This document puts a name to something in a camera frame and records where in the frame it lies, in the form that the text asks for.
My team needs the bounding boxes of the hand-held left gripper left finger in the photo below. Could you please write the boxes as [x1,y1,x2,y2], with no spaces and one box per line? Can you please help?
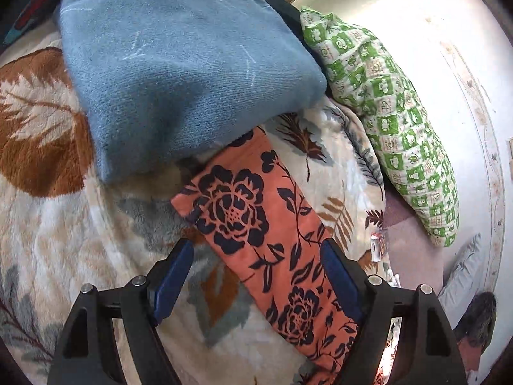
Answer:
[48,238,195,385]

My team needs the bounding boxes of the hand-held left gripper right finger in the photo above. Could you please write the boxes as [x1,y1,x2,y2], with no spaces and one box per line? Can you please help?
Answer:
[321,238,467,385]

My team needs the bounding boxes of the orange floral cloth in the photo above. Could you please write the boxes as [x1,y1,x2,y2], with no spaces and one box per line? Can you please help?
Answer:
[170,126,397,385]

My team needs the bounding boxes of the small red white packet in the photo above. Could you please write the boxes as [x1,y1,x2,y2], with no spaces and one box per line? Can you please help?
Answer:
[369,230,391,263]

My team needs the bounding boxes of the grey pillow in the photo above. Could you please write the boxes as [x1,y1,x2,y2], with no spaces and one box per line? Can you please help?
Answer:
[437,233,484,329]

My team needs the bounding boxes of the leaf print blanket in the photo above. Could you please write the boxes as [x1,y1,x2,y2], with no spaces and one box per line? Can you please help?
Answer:
[0,20,401,385]

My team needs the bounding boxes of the green checkered pillow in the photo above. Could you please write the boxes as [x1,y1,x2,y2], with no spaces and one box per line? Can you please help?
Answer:
[300,6,459,248]

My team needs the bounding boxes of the blue folded blanket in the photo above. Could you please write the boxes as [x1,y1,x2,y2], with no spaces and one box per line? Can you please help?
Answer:
[56,0,328,183]

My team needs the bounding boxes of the colourful patterned cloth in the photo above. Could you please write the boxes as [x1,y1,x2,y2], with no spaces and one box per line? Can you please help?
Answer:
[0,0,93,47]

